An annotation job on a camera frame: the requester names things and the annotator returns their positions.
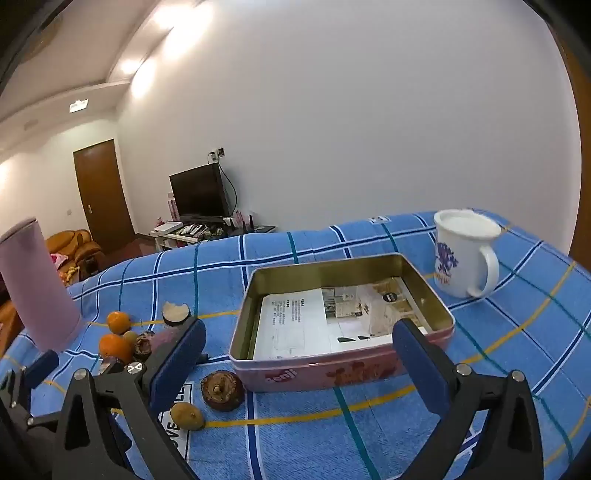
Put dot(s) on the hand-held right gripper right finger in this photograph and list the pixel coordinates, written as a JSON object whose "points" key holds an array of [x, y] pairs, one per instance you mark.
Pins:
{"points": [[418, 364]]}

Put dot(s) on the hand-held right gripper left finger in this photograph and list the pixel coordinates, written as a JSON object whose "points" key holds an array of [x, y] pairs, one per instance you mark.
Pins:
{"points": [[178, 364]]}

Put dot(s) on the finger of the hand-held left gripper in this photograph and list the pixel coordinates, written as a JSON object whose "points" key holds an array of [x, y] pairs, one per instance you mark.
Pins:
{"points": [[46, 419], [39, 371]]}

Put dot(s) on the purple round fruit with stem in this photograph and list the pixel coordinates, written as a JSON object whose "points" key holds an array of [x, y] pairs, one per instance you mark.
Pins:
{"points": [[161, 342]]}

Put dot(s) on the dark brown mangosteen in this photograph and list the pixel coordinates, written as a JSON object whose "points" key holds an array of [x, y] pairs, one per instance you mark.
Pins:
{"points": [[142, 347], [221, 390]]}

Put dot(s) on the bitten white-fleshed purple fruit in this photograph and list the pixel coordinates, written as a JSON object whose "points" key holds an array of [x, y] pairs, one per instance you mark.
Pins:
{"points": [[175, 316]]}

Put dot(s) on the brown longan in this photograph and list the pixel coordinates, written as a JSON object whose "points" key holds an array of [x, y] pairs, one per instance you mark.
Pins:
{"points": [[187, 415], [130, 337]]}

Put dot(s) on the orange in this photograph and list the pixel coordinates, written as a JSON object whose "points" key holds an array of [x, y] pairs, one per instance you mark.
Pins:
{"points": [[117, 321], [114, 348]]}

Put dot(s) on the pink metal tin box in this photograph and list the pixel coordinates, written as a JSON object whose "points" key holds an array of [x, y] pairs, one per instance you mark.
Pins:
{"points": [[295, 374]]}

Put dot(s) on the lilac cylindrical container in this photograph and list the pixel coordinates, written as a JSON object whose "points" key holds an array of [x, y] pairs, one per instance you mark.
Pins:
{"points": [[37, 286]]}

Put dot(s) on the white mug with purple print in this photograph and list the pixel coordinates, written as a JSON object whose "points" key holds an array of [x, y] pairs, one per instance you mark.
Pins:
{"points": [[461, 277]]}

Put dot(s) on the pile of yellow items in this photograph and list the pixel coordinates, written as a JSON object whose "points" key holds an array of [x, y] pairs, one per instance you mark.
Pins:
{"points": [[69, 274]]}

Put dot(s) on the pink floral cushion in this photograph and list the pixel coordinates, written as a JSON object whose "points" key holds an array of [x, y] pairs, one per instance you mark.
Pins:
{"points": [[59, 260]]}

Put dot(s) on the blue plaid cloth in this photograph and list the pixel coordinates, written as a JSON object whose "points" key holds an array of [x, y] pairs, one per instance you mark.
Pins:
{"points": [[323, 438]]}

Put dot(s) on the white television stand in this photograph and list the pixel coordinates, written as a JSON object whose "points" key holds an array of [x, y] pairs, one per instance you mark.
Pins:
{"points": [[173, 240]]}

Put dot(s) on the printed paper sheets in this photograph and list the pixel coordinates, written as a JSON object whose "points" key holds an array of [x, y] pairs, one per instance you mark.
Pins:
{"points": [[295, 323]]}

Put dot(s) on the orange leather armchair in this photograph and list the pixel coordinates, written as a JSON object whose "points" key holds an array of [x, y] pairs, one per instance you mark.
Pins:
{"points": [[76, 242]]}

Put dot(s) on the remote controls cluster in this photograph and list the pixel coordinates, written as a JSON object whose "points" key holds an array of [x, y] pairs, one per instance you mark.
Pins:
{"points": [[190, 229]]}

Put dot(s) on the flat white device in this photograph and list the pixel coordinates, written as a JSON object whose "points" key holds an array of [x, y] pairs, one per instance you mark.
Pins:
{"points": [[167, 227]]}

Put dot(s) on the tall pink box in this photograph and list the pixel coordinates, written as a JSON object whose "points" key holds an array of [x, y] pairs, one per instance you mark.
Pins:
{"points": [[173, 207]]}

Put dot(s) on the black router with antennas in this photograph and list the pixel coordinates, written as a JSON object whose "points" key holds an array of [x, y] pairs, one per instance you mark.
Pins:
{"points": [[249, 224]]}

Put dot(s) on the black flat television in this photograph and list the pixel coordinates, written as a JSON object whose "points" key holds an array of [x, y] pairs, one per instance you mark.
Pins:
{"points": [[198, 191]]}

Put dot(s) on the brown wooden door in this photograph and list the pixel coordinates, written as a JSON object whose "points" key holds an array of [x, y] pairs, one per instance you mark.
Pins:
{"points": [[104, 198]]}

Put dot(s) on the brown wooden panel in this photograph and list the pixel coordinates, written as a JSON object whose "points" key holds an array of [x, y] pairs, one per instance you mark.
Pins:
{"points": [[582, 184]]}

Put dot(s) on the ceiling air vent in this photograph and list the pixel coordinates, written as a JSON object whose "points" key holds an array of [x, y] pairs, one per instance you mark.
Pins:
{"points": [[30, 123]]}

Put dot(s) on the rectangular ceiling light panel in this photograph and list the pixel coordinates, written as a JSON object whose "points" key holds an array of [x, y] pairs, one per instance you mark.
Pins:
{"points": [[77, 105]]}

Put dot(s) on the wall power socket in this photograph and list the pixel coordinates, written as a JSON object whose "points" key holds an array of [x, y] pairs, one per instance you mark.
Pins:
{"points": [[218, 152]]}

